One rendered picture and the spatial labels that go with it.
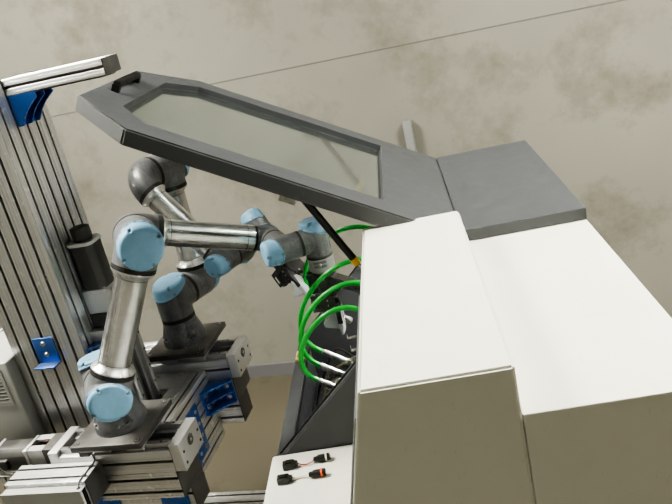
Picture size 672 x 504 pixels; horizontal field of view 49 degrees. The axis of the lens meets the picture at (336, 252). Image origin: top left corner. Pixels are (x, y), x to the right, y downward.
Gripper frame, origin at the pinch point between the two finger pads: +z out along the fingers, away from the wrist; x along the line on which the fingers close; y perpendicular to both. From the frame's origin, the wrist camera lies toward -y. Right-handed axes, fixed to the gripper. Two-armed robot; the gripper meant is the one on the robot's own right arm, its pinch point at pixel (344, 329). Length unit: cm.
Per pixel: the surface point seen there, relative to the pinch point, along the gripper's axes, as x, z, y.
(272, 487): 48, 15, 20
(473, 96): -166, -29, -64
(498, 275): 56, -34, -41
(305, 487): 50, 15, 11
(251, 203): -185, 7, 60
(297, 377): -8.9, 18.2, 19.6
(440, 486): 105, -24, -23
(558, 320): 79, -34, -47
